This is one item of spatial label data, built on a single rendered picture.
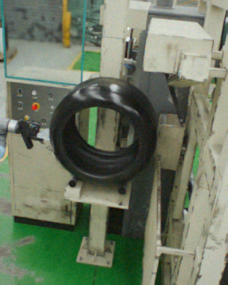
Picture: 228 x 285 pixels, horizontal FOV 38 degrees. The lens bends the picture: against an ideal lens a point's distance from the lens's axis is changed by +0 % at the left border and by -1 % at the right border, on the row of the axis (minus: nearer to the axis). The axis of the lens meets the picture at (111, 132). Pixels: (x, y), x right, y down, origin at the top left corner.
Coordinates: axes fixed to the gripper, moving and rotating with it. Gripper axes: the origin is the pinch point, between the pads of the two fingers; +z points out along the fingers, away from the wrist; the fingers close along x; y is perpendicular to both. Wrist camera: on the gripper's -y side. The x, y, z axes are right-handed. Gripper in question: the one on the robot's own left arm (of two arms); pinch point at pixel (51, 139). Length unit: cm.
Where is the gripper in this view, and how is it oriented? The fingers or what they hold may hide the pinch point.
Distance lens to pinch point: 190.5
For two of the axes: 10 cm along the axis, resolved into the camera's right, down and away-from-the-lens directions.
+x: 1.3, -4.1, 9.0
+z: 9.7, 2.4, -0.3
